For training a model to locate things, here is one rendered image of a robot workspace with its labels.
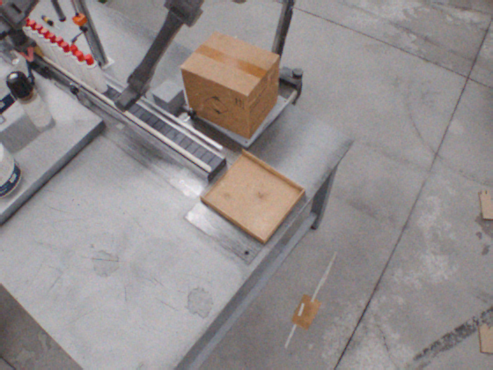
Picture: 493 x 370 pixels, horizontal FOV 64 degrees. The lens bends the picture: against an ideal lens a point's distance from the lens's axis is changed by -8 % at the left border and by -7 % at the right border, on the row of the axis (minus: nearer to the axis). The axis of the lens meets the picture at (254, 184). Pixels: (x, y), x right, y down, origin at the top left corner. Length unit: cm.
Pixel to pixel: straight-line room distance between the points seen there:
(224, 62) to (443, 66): 224
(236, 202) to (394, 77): 201
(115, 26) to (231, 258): 142
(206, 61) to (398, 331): 167
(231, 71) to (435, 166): 170
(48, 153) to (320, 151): 112
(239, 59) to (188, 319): 96
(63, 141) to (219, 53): 75
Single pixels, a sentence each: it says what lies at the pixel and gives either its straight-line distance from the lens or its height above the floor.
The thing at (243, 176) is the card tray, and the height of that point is 83.
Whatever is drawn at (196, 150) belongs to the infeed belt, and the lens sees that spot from 167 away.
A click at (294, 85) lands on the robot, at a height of 27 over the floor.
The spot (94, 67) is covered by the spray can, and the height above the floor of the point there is 104.
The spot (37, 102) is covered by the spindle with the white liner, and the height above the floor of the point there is 104.
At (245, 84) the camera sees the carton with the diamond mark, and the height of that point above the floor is 112.
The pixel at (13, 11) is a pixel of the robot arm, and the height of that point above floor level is 144.
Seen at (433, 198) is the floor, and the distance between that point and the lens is 275.
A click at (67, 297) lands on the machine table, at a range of 161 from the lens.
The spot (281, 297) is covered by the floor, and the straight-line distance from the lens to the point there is 232.
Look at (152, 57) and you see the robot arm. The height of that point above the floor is 127.
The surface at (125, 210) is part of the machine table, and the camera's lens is 166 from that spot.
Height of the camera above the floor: 224
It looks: 60 degrees down
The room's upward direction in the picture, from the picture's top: 2 degrees counter-clockwise
